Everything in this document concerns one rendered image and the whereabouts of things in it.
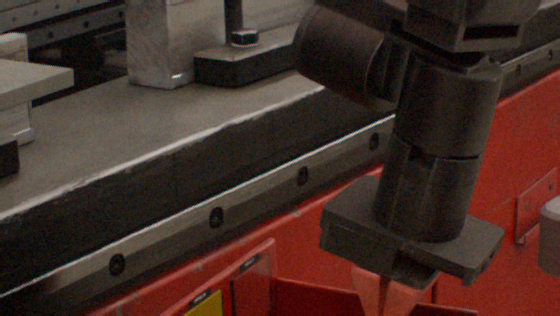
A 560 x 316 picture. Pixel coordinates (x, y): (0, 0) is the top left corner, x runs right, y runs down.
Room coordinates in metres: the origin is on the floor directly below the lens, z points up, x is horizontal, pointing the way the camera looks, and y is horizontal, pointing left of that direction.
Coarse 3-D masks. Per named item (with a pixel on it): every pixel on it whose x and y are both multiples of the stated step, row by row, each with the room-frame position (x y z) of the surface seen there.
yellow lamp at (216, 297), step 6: (216, 294) 0.62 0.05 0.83; (204, 300) 0.61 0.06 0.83; (210, 300) 0.61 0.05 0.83; (216, 300) 0.62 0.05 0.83; (198, 306) 0.60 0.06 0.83; (204, 306) 0.61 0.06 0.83; (210, 306) 0.61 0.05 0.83; (216, 306) 0.62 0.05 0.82; (192, 312) 0.59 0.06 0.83; (198, 312) 0.60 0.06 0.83; (204, 312) 0.60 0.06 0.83; (210, 312) 0.61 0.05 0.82; (216, 312) 0.62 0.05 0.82
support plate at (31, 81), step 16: (0, 64) 0.58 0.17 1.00; (16, 64) 0.58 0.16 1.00; (32, 64) 0.58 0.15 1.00; (0, 80) 0.54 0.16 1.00; (16, 80) 0.54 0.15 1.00; (32, 80) 0.54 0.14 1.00; (48, 80) 0.54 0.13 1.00; (64, 80) 0.55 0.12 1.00; (0, 96) 0.51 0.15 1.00; (16, 96) 0.52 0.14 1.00; (32, 96) 0.53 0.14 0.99
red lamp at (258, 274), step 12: (264, 264) 0.67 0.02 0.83; (240, 276) 0.65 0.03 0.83; (252, 276) 0.66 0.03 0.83; (264, 276) 0.67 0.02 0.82; (240, 288) 0.64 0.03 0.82; (252, 288) 0.66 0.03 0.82; (264, 288) 0.67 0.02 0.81; (240, 300) 0.64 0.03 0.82; (252, 300) 0.66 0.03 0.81; (264, 300) 0.67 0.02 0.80; (240, 312) 0.64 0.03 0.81; (252, 312) 0.66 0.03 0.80; (264, 312) 0.67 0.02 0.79
